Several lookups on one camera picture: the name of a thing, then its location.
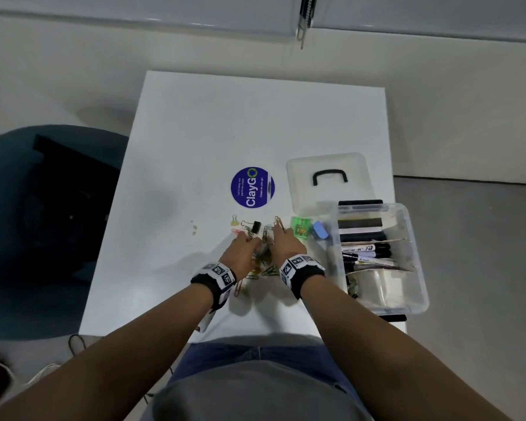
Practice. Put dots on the person's left hand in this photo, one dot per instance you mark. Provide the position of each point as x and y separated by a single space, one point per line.
241 256

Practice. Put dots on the white tape roll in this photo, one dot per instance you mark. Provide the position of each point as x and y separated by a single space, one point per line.
377 284

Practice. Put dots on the black whiteboard marker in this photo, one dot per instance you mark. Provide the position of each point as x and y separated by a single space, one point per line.
368 248
370 255

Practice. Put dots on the person's right fingers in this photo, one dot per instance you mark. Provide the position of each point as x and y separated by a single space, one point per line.
283 234

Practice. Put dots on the green pencil sharpener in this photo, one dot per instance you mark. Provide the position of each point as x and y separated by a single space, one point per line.
301 226

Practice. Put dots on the black binder clip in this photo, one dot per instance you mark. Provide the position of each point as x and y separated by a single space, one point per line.
255 226

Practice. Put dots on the pile of coloured paper clips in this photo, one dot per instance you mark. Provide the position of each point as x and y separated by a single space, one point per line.
265 260

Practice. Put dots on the black marker-tag left wristband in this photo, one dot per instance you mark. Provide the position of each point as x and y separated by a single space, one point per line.
217 280

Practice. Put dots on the yellow binder clip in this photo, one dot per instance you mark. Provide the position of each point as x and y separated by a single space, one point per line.
234 221

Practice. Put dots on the person's right forearm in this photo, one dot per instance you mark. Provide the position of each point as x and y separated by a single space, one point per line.
377 355

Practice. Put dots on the round purple sticker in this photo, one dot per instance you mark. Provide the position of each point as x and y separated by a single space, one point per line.
252 187

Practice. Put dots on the grey shirt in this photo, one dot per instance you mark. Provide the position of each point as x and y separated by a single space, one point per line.
258 394

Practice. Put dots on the teal beanbag chair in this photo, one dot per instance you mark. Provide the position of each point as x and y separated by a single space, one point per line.
4 241

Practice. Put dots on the white tag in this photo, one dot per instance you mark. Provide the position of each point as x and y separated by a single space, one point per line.
207 320

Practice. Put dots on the black flat case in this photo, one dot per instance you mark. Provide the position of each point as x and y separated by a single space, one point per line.
361 223

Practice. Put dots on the small gold pins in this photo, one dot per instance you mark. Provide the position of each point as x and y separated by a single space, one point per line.
193 227

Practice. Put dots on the black marker-tag right wristband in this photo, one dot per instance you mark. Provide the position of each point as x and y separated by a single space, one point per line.
300 271

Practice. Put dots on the blue eraser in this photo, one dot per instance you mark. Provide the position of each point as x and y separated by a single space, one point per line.
320 230

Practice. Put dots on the person's left fingers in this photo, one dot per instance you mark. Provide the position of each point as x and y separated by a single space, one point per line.
250 241

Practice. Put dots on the black marker-tag wristband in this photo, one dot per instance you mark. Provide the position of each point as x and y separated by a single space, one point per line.
300 271
217 280

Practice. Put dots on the person's right hand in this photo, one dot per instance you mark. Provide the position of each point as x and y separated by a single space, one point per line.
287 249

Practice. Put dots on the clear plastic storage box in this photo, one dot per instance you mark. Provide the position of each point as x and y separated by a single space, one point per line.
394 276

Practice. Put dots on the person's left forearm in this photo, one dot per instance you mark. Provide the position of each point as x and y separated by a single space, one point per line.
114 363

